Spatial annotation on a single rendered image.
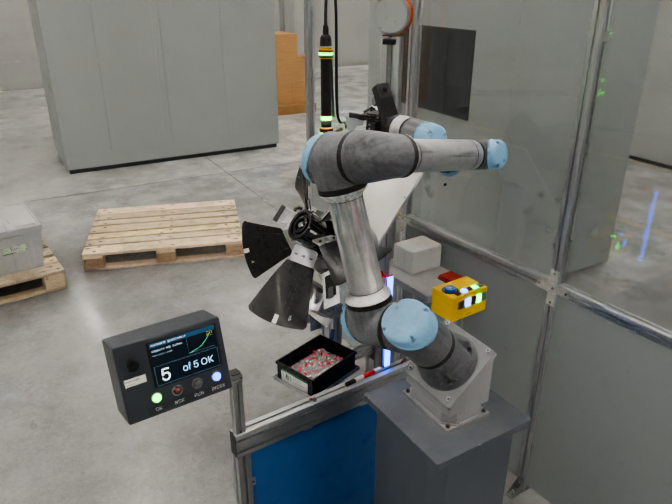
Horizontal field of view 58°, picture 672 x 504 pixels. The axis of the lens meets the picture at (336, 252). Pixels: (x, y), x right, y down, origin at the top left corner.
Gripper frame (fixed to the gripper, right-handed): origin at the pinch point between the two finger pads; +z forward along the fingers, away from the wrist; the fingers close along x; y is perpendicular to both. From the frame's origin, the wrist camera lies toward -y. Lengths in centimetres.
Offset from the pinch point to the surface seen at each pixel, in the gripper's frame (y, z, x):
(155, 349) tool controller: 43, -25, -74
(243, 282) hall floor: 166, 217, 57
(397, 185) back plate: 37, 24, 37
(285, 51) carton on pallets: 70, 731, 385
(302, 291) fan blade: 64, 15, -11
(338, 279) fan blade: 51, -6, -10
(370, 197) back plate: 43, 34, 32
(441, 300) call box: 62, -20, 21
